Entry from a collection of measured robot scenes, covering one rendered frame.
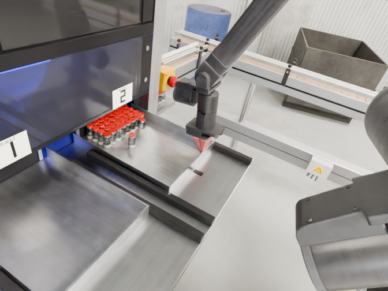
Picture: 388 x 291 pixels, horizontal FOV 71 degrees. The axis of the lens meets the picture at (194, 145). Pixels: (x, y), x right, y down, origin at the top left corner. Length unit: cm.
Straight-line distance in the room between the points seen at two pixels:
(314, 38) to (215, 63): 358
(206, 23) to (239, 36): 273
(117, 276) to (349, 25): 437
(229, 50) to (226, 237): 132
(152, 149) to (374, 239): 72
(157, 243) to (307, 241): 45
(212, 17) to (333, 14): 184
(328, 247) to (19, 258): 56
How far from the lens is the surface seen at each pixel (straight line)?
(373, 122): 22
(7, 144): 65
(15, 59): 60
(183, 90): 77
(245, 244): 180
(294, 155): 174
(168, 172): 79
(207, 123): 77
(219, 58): 68
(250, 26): 65
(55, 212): 71
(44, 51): 63
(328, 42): 426
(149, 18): 86
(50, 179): 78
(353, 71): 335
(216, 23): 340
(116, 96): 82
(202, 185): 77
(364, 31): 468
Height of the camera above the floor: 141
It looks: 36 degrees down
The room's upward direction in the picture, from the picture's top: 11 degrees clockwise
